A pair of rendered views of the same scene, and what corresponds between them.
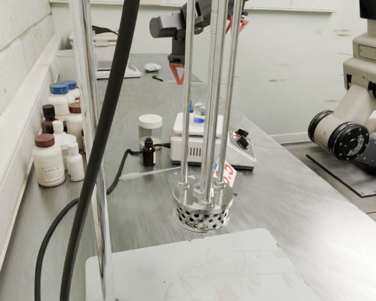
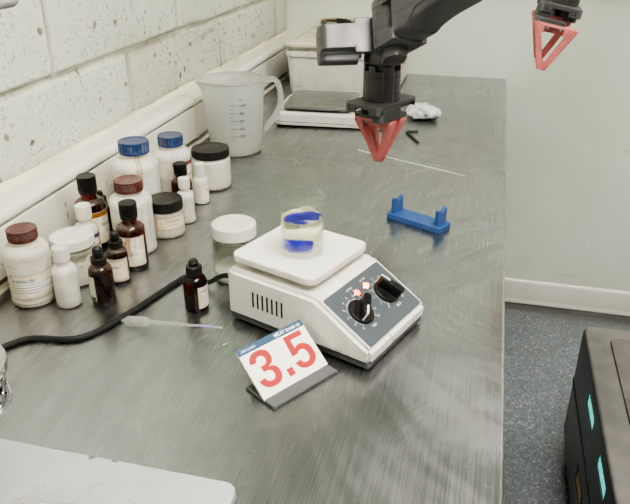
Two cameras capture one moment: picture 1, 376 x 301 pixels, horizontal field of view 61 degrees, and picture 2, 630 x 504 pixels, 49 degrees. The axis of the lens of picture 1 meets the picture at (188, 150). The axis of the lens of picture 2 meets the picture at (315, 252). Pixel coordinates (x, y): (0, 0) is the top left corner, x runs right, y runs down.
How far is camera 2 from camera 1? 0.44 m
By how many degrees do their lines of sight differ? 28
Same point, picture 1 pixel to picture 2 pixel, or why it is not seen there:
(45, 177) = (14, 291)
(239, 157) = (337, 337)
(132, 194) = (111, 354)
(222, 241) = (135, 478)
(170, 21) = (344, 34)
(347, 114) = not seen: outside the picture
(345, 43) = not seen: outside the picture
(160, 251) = (33, 457)
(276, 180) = (389, 406)
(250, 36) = not seen: outside the picture
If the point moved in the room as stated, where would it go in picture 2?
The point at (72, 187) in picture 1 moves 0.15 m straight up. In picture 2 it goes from (47, 317) to (24, 204)
